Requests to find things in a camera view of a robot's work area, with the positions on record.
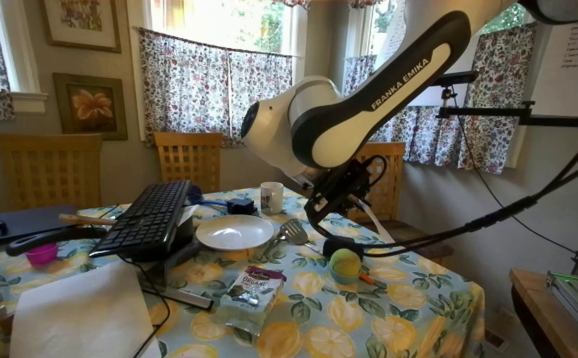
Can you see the white note board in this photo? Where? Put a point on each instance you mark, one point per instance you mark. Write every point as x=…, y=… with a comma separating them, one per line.
x=572, y=66

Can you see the green tennis ball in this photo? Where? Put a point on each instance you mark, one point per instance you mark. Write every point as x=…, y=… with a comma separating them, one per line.
x=345, y=267

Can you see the dark blue flat case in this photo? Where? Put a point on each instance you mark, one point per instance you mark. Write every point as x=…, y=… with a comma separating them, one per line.
x=29, y=221

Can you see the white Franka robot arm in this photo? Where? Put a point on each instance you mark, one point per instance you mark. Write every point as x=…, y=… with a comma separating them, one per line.
x=367, y=100

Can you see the white floral mug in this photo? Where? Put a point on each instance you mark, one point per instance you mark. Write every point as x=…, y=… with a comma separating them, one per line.
x=272, y=197

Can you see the blue plastic ladle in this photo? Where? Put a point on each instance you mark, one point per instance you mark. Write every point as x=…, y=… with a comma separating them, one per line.
x=192, y=193

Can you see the white paper sheet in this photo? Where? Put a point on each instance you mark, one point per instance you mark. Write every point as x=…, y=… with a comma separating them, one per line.
x=81, y=318

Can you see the small pink bowl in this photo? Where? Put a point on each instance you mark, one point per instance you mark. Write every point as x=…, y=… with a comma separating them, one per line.
x=41, y=255

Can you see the small orange tool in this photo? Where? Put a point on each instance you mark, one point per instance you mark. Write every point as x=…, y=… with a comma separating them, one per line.
x=367, y=279

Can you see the white round plate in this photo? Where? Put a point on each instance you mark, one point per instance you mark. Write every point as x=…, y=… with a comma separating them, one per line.
x=234, y=231

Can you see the wooden bench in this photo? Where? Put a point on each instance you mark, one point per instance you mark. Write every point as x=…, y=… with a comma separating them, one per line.
x=538, y=310

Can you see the slim metal utensil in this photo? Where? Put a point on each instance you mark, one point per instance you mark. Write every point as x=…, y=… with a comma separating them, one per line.
x=268, y=249

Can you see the lemon print tablecloth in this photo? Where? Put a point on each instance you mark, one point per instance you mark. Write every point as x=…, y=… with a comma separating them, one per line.
x=339, y=318

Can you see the framed flower picture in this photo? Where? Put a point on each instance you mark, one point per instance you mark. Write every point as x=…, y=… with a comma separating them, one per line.
x=89, y=106

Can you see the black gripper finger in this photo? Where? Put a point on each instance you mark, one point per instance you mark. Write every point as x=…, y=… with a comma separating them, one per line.
x=312, y=215
x=345, y=199

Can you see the framed embroidery picture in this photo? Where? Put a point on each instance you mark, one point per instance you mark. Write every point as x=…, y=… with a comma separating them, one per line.
x=81, y=22

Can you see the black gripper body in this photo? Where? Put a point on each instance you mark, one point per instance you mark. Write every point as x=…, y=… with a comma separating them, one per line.
x=343, y=175

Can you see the metal slotted spatula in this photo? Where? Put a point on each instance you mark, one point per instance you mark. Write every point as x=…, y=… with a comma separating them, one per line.
x=294, y=231

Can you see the black rectangular box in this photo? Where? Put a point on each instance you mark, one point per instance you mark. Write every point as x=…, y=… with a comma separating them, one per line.
x=337, y=245

